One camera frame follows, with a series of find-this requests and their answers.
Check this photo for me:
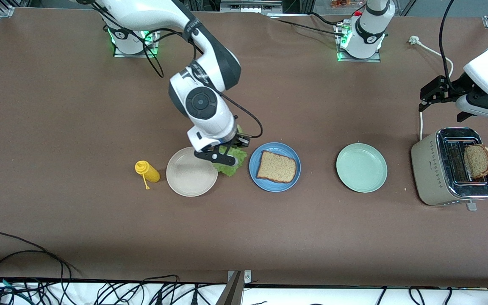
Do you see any green lettuce leaf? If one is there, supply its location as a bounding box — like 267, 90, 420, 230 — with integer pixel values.
212, 124, 248, 177

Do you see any brown bread slice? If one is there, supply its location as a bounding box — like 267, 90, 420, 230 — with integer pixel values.
463, 144, 488, 179
255, 150, 298, 184

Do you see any blue round plate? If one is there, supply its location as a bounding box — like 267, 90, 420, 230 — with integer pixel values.
249, 142, 302, 193

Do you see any pale beige round plate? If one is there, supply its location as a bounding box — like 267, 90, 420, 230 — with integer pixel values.
166, 146, 219, 197

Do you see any mint green round plate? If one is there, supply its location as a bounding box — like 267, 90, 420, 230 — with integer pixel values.
336, 143, 388, 194

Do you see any yellow mustard squeeze bottle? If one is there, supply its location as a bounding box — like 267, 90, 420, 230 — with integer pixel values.
135, 160, 161, 190

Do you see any silver two-slot toaster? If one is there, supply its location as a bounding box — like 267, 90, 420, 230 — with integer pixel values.
410, 127, 488, 211

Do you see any grey metal box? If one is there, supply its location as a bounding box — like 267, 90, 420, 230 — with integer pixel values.
219, 0, 283, 13

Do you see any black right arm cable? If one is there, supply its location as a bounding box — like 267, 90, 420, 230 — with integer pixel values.
87, 0, 264, 140

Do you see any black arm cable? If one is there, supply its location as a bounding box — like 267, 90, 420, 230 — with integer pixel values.
87, 0, 264, 140
439, 0, 457, 87

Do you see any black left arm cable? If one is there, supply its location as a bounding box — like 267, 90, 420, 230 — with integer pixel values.
439, 0, 457, 87

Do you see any white toaster power cable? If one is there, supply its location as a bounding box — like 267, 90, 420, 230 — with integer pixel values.
408, 36, 455, 141

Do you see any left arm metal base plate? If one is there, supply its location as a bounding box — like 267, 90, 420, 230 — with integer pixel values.
334, 23, 383, 63

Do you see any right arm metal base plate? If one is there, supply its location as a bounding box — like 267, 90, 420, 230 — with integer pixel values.
113, 30, 163, 58

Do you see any black base cable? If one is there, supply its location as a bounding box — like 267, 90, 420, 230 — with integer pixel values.
263, 12, 346, 38

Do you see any aluminium camera post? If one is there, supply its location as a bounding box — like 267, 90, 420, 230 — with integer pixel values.
216, 270, 253, 305

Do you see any long black table cable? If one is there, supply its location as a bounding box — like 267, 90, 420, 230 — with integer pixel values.
0, 231, 84, 293

